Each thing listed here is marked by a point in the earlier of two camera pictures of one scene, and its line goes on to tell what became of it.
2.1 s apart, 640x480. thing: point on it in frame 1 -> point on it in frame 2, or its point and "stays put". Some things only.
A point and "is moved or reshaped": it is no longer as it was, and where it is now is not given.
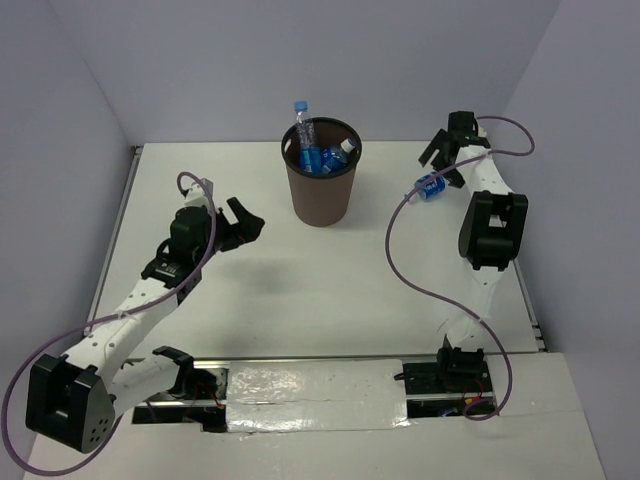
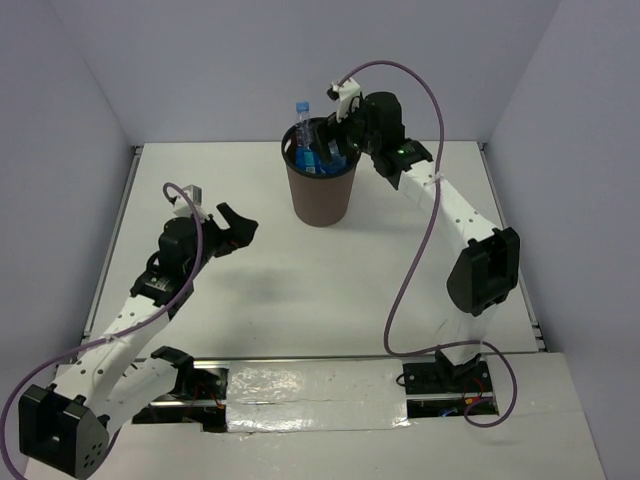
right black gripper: (437, 144) -> (329, 128)
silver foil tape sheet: (321, 395) stays put
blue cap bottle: (310, 154) stays put
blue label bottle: (432, 190) is moved or reshaped
